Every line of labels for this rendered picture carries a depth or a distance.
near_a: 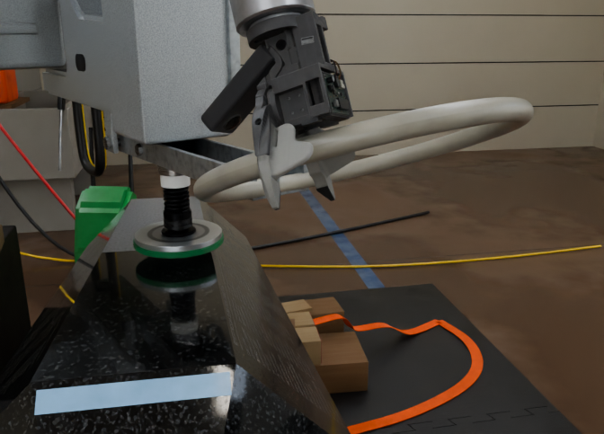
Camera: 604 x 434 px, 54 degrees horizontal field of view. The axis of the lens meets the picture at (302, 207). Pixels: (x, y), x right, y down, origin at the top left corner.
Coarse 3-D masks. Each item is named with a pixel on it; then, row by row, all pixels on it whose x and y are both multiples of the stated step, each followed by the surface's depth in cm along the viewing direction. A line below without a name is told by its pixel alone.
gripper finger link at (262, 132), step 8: (256, 104) 62; (264, 104) 62; (256, 112) 61; (264, 112) 60; (272, 112) 62; (256, 120) 61; (264, 120) 60; (272, 120) 62; (256, 128) 60; (264, 128) 60; (256, 136) 60; (264, 136) 60; (256, 144) 60; (264, 144) 60; (256, 152) 60; (264, 152) 59
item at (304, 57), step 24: (264, 24) 62; (288, 24) 62; (312, 24) 62; (288, 48) 63; (312, 48) 62; (288, 72) 64; (312, 72) 60; (336, 72) 63; (264, 96) 62; (288, 96) 63; (312, 96) 62; (336, 96) 63; (288, 120) 63; (312, 120) 62; (336, 120) 65
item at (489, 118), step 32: (352, 128) 63; (384, 128) 62; (416, 128) 63; (448, 128) 64; (480, 128) 93; (512, 128) 85; (256, 160) 66; (320, 160) 65; (384, 160) 107; (416, 160) 105; (224, 192) 91; (256, 192) 100
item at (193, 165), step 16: (128, 144) 147; (144, 144) 138; (160, 144) 132; (208, 144) 136; (224, 144) 130; (160, 160) 132; (176, 160) 125; (192, 160) 118; (208, 160) 113; (224, 160) 131; (192, 176) 120; (288, 192) 106
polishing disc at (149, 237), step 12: (144, 228) 148; (156, 228) 149; (204, 228) 149; (216, 228) 149; (144, 240) 140; (156, 240) 140; (168, 240) 140; (180, 240) 140; (192, 240) 140; (204, 240) 140; (216, 240) 142
